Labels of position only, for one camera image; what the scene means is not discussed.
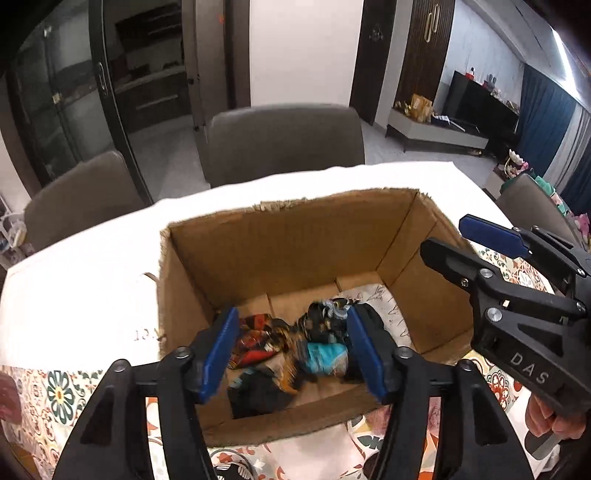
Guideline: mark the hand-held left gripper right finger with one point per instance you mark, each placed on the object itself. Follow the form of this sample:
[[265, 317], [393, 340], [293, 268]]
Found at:
[[367, 355]]

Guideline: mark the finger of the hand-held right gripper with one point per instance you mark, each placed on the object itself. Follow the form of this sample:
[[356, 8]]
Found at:
[[489, 235], [452, 261]]

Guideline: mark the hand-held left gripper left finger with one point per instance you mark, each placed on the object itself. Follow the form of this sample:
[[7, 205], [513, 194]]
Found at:
[[217, 355]]

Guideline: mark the black orange patterned cloth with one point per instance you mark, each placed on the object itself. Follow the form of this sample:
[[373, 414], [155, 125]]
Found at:
[[277, 332]]

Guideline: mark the cardboard box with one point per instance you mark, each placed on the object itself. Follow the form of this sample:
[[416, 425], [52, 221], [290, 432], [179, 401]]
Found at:
[[286, 249]]

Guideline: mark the person's right hand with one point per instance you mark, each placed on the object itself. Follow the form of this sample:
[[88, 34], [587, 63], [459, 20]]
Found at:
[[554, 422]]

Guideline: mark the turquoise cloth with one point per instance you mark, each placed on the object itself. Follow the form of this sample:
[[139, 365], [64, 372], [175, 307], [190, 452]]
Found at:
[[323, 357]]

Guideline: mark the white printed cloth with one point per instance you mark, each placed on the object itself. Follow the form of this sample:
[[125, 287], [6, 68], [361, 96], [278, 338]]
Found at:
[[388, 304]]

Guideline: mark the grey dining chair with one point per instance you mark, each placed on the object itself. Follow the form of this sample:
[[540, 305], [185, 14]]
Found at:
[[531, 198], [83, 198], [281, 143]]

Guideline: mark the plain black cloth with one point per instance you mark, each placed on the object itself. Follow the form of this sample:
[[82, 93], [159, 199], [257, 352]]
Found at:
[[263, 392]]

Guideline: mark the white pink ornament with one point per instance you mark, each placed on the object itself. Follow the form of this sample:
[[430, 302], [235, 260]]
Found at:
[[516, 162]]

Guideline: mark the colourful clothes pile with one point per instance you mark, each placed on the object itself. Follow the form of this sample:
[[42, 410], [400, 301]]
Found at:
[[568, 207]]

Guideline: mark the white television stand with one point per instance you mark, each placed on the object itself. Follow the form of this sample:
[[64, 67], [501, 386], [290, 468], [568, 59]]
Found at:
[[434, 134]]

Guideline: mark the blue curtain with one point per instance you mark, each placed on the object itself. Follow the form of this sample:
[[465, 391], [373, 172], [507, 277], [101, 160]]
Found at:
[[545, 120]]

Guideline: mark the black television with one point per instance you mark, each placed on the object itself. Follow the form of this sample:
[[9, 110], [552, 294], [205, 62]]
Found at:
[[480, 104]]

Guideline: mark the white table cover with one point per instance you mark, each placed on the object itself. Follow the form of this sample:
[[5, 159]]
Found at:
[[83, 300]]

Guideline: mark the yellow box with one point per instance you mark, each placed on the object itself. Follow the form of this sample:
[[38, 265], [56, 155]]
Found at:
[[419, 108]]

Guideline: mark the floral patterned tablecloth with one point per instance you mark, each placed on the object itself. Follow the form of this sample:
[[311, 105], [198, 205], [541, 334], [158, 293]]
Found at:
[[41, 415]]

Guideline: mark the ceiling light strip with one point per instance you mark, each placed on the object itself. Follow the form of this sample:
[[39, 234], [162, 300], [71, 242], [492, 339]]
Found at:
[[565, 55]]

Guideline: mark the dark wooden door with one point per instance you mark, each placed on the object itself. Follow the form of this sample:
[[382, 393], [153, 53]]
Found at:
[[369, 69]]

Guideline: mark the dark red round object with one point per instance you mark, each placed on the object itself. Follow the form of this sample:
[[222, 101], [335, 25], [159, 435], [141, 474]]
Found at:
[[9, 397]]

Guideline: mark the door hanging ornament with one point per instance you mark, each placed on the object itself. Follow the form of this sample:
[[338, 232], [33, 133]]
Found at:
[[376, 33]]

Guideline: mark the white storage rack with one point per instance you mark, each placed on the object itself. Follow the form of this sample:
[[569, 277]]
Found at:
[[11, 230]]

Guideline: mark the kitchen cabinets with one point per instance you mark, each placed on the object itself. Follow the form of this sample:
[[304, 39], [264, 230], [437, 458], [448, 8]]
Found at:
[[157, 101]]

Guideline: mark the grey sliding door panel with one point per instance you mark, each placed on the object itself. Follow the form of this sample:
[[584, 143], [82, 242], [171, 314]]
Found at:
[[212, 55]]

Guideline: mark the sliding glass door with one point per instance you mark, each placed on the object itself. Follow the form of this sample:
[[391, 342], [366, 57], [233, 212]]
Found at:
[[60, 92]]

